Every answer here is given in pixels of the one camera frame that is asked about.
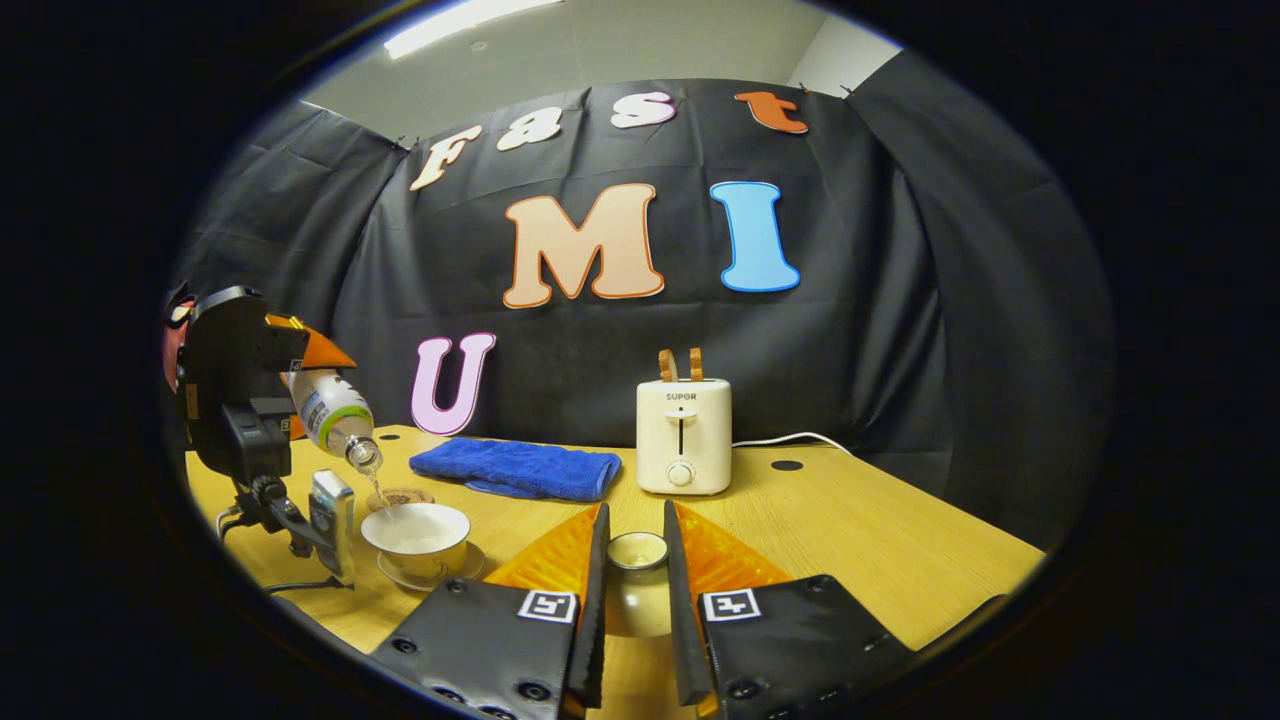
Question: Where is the white toaster cable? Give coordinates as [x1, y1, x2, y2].
[731, 432, 853, 456]

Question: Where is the cream ceramic teacup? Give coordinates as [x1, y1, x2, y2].
[361, 502, 471, 581]

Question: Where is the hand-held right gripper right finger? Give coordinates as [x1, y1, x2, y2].
[663, 500, 916, 720]

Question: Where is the folded blue towel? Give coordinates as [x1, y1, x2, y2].
[409, 437, 622, 503]

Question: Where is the clear water bottle orange label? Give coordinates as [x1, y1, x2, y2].
[287, 368, 383, 471]

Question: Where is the cream toaster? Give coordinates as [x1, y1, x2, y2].
[636, 379, 733, 496]

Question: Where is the black backdrop cloth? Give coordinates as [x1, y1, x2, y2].
[170, 50, 1111, 551]

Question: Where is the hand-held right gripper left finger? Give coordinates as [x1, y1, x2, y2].
[370, 503, 611, 720]

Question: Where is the cream teacup lid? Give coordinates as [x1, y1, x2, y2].
[605, 531, 673, 639]

